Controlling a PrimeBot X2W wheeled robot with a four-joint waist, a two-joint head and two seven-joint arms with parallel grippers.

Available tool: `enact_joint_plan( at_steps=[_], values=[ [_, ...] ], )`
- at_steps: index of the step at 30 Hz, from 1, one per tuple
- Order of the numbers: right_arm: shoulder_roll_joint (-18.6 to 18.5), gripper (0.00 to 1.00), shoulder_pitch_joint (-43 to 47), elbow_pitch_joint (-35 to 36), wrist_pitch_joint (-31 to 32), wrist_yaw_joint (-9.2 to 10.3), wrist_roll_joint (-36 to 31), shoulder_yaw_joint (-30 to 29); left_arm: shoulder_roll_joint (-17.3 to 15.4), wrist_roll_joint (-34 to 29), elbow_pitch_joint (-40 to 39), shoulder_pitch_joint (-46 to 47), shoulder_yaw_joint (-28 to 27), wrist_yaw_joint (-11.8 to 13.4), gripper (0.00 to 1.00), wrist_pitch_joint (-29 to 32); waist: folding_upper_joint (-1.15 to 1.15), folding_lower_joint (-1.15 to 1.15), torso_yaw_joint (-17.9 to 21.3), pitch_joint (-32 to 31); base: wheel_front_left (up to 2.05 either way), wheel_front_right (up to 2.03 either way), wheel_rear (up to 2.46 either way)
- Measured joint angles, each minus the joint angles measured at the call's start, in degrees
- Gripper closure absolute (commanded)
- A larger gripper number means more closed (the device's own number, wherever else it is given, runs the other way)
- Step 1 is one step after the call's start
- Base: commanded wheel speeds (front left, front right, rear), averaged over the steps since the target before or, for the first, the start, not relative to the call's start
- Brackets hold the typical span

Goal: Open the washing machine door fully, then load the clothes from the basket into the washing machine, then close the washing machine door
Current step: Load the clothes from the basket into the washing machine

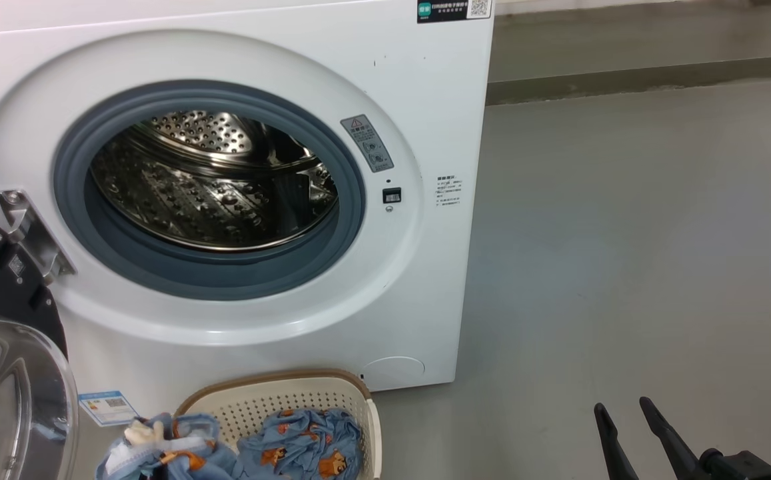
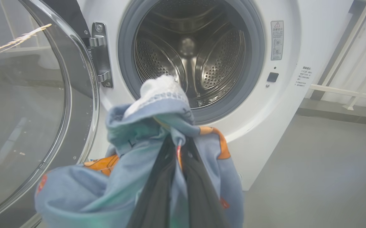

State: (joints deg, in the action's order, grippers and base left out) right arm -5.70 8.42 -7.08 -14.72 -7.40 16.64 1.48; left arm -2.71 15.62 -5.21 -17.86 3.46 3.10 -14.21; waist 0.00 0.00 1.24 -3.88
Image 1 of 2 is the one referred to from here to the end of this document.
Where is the black QR code sticker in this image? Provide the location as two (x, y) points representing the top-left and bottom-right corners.
(416, 0), (493, 25)

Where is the silver metal door hinge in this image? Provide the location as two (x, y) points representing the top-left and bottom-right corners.
(0, 190), (78, 284)

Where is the cream perforated laundry basket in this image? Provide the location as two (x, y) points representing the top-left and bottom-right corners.
(173, 369), (383, 480)

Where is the grey warning label sticker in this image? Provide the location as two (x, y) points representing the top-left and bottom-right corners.
(340, 114), (395, 173)

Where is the blue energy label sticker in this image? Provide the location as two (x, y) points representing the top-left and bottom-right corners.
(78, 391), (139, 427)

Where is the white front-load washing machine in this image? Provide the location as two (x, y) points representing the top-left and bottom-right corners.
(0, 0), (496, 434)

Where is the grey rubber door seal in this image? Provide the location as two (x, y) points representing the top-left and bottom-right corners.
(52, 80), (367, 302)

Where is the blue bear-print garment white trim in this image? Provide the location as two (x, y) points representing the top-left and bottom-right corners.
(95, 412), (243, 480)

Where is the round white filter cover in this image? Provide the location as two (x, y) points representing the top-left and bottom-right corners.
(361, 356), (426, 392)

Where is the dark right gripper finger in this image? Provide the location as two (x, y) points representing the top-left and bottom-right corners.
(639, 396), (704, 480)
(593, 403), (641, 480)

